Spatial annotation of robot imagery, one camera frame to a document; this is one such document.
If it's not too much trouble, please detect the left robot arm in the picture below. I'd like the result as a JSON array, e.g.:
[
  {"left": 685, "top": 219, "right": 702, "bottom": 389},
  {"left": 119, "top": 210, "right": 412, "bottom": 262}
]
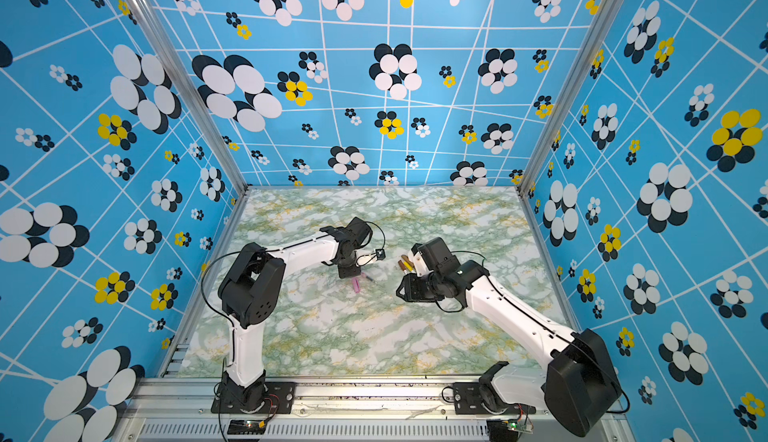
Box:
[{"left": 211, "top": 217, "right": 373, "bottom": 414}]

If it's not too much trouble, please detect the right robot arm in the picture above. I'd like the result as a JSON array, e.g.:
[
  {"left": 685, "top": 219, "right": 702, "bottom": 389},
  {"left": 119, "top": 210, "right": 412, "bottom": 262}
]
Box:
[{"left": 396, "top": 238, "right": 626, "bottom": 437}]

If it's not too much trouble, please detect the right circuit board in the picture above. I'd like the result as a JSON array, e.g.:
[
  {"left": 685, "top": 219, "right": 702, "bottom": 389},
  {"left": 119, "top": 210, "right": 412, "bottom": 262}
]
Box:
[{"left": 486, "top": 419, "right": 533, "bottom": 441}]

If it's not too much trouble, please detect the circuit board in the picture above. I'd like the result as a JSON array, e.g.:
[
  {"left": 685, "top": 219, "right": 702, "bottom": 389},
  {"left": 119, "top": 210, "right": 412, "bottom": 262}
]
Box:
[
  {"left": 486, "top": 419, "right": 533, "bottom": 441},
  {"left": 227, "top": 419, "right": 266, "bottom": 435}
]

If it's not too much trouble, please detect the left circuit board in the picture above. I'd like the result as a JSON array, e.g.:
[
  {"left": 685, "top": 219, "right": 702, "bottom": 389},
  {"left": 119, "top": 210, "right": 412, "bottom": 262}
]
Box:
[{"left": 227, "top": 419, "right": 266, "bottom": 435}]

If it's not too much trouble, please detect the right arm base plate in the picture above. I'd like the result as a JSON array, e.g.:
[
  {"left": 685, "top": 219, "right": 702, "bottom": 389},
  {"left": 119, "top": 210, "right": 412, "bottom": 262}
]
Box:
[{"left": 446, "top": 382, "right": 537, "bottom": 417}]

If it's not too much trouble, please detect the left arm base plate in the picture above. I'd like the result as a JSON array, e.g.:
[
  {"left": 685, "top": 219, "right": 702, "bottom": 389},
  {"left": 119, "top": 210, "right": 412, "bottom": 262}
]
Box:
[{"left": 211, "top": 382, "right": 297, "bottom": 415}]

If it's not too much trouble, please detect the left corner aluminium post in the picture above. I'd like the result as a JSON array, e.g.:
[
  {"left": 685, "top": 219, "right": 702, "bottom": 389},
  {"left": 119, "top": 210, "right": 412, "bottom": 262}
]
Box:
[{"left": 126, "top": 0, "right": 248, "bottom": 197}]

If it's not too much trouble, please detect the corner aluminium post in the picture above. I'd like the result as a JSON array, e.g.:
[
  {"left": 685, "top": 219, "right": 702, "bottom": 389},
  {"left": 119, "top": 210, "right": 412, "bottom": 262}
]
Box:
[
  {"left": 520, "top": 0, "right": 625, "bottom": 196},
  {"left": 126, "top": 0, "right": 248, "bottom": 197}
]

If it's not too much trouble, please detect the aluminium front rail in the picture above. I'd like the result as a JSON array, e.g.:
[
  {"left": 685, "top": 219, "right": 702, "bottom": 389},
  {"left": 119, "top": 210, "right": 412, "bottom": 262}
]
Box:
[{"left": 111, "top": 373, "right": 637, "bottom": 442}]

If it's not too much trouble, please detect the right corner aluminium post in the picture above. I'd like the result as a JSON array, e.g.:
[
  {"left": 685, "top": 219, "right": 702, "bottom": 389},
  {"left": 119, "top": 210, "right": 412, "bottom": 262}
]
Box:
[{"left": 520, "top": 0, "right": 625, "bottom": 196}]

